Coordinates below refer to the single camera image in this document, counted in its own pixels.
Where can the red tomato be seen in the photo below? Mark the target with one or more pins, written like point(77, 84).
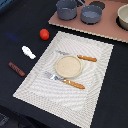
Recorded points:
point(44, 34)

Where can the white toy fish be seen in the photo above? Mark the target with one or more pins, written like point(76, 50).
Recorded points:
point(26, 50)

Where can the brown sausage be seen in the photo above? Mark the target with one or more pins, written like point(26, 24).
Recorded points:
point(16, 69)

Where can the grey frying pan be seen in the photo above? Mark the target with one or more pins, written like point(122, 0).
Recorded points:
point(91, 14)

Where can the beige round plate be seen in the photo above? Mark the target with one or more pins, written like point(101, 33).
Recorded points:
point(68, 66)

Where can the woven beige placemat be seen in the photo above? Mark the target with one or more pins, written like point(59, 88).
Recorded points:
point(74, 105)

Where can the grey pot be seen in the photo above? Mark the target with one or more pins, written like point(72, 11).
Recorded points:
point(66, 9)

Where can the pink stove board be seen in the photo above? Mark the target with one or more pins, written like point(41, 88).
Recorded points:
point(106, 27)

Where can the black burner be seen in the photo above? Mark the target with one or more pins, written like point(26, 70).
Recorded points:
point(98, 3)

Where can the cream bowl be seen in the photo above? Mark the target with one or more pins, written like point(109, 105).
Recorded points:
point(123, 16)

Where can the knife with orange handle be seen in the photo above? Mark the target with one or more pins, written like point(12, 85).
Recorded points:
point(79, 56)

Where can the fork with orange handle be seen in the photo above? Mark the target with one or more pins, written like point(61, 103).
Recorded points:
point(69, 82)

